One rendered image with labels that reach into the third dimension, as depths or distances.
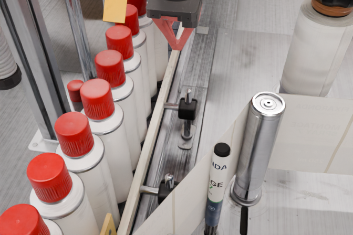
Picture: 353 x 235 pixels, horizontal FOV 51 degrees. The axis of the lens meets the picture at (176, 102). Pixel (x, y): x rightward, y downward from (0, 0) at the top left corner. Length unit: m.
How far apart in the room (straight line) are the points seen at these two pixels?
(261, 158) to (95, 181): 0.20
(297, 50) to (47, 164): 0.41
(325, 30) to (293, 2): 0.52
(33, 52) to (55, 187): 0.25
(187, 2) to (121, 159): 0.22
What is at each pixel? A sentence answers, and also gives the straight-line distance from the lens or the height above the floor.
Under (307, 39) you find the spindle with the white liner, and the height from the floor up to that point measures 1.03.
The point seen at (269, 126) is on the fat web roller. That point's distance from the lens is 0.41.
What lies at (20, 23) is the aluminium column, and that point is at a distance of 0.53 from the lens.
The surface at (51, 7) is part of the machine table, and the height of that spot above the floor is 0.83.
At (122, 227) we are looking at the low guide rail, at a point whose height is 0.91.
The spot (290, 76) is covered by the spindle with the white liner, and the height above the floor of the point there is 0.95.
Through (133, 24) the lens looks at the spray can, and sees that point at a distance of 0.52.
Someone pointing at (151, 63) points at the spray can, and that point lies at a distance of 0.62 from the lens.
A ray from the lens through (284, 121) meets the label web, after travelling 0.47.
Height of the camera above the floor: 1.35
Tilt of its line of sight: 46 degrees down
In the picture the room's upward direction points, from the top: straight up
